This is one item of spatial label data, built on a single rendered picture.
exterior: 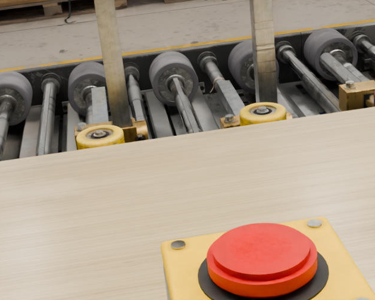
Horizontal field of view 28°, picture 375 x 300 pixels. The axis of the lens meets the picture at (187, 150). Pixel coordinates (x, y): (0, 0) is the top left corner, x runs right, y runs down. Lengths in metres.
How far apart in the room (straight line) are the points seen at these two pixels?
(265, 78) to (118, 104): 0.28
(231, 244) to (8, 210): 0.82
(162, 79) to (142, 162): 0.64
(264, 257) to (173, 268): 0.04
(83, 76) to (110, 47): 0.42
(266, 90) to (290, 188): 0.42
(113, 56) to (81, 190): 0.35
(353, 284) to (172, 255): 0.07
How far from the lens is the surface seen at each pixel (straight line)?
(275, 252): 0.27
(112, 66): 1.36
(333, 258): 0.29
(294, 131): 1.21
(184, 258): 0.29
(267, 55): 1.40
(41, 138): 1.52
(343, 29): 2.00
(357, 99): 1.47
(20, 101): 1.81
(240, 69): 1.80
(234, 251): 0.27
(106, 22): 1.34
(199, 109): 1.77
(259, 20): 1.38
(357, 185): 1.03
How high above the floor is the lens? 1.38
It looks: 24 degrees down
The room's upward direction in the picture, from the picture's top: 6 degrees counter-clockwise
